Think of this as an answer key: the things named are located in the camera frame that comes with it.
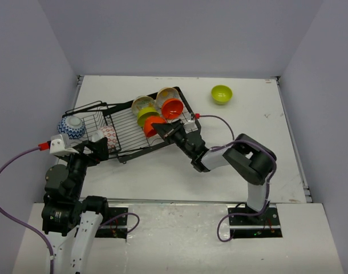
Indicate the leaf pattern ceramic bowl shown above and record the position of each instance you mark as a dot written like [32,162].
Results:
[142,102]

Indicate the yellow blue pattern ceramic bowl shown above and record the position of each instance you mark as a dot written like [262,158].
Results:
[165,94]

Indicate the orange bowl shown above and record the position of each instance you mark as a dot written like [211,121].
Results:
[172,108]
[148,128]

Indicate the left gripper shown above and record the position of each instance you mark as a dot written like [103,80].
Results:
[100,151]

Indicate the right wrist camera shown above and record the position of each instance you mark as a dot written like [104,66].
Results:
[190,126]

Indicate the black wire dish rack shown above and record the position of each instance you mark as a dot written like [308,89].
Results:
[132,142]

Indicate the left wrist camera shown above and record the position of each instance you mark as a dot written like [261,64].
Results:
[61,146]

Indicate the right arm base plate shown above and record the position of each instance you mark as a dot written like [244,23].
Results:
[266,225]

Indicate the red white pattern bowl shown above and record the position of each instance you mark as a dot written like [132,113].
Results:
[106,132]

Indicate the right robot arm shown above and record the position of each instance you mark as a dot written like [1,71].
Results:
[253,162]

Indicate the blue white pattern bowl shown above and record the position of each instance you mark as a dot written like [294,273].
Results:
[73,126]

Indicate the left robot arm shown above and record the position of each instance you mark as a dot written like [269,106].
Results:
[70,224]

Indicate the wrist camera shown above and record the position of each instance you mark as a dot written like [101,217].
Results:
[190,126]
[61,146]

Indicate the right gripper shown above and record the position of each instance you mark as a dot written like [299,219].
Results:
[165,128]

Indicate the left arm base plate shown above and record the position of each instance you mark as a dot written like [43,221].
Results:
[117,223]

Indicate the green bowl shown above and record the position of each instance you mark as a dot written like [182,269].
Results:
[145,113]
[221,94]

